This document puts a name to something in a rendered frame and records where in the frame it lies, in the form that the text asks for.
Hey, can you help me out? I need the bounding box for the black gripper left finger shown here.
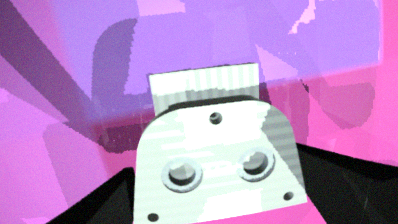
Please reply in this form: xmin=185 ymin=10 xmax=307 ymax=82
xmin=45 ymin=166 xmax=136 ymax=224

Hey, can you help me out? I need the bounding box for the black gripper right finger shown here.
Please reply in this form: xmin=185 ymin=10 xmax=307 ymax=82
xmin=296 ymin=143 xmax=398 ymax=224

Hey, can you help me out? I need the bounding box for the white plate with two round holes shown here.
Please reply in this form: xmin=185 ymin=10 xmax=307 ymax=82
xmin=133 ymin=95 xmax=308 ymax=224

